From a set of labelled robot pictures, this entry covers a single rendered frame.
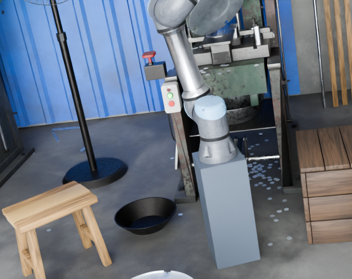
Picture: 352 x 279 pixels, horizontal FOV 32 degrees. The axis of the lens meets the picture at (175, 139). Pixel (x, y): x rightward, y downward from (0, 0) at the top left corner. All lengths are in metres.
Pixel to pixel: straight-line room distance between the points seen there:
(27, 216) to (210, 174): 0.76
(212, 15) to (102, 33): 1.77
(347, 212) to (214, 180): 0.56
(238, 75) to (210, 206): 0.75
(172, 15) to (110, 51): 2.21
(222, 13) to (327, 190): 0.89
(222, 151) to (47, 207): 0.76
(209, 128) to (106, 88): 2.25
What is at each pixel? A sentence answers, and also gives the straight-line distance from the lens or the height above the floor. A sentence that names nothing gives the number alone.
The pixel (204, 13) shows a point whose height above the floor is 0.94.
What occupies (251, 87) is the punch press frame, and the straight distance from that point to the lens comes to 2.87.
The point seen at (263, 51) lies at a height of 0.68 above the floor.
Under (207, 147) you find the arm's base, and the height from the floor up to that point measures 0.51.
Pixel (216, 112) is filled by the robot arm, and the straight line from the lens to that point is 2.26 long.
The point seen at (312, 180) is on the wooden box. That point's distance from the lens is 2.45.
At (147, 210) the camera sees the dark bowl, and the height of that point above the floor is 0.02.
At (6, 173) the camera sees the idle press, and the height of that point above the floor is 0.03.
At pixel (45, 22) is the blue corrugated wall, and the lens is 4.45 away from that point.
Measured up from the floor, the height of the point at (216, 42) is 0.78.
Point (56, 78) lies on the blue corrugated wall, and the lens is 4.54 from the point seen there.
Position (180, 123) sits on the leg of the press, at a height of 0.42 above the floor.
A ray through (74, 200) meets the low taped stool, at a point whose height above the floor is 0.33.
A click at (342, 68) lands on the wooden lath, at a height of 0.24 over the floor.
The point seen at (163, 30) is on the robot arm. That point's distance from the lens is 2.30.
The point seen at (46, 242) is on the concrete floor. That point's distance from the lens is 3.02.
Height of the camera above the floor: 1.39
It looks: 21 degrees down
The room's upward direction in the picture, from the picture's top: 11 degrees counter-clockwise
